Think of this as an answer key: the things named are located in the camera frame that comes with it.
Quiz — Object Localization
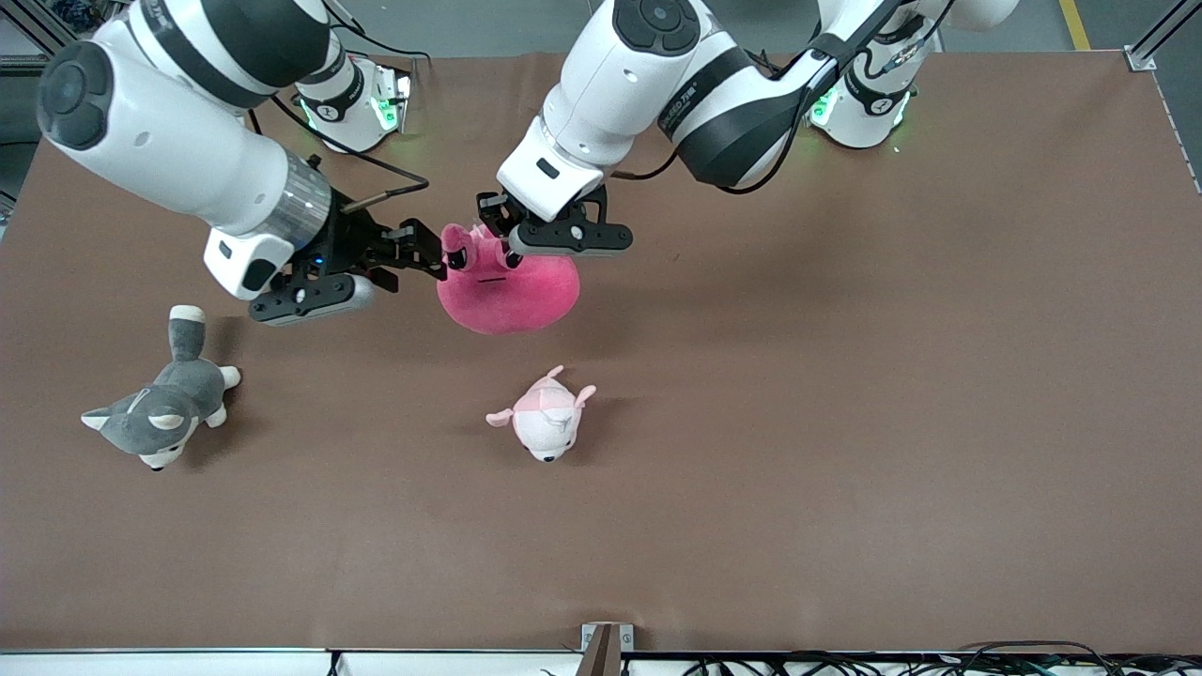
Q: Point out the pink flamingo plush toy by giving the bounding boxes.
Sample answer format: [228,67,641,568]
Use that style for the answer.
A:
[437,223,581,337]

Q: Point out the white pink pig plush toy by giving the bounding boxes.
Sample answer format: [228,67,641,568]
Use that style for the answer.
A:
[485,365,598,464]

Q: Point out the grey white husky plush toy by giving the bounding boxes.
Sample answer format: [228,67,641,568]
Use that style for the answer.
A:
[81,305,242,471]

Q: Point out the brown table cover sheet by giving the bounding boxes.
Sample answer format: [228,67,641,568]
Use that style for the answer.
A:
[0,49,1202,655]

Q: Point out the white table edge strip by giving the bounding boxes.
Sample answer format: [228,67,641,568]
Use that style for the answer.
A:
[0,648,585,676]

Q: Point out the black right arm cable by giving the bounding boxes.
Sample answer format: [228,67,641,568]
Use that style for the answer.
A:
[246,92,431,213]

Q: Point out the black right base cable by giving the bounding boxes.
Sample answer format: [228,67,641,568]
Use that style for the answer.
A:
[324,0,433,95]

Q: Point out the aluminium frame profile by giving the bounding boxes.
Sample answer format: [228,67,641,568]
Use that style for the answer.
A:
[0,0,123,76]
[1125,0,1202,72]

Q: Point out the metal table edge bracket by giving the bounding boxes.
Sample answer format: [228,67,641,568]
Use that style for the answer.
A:
[580,622,635,676]

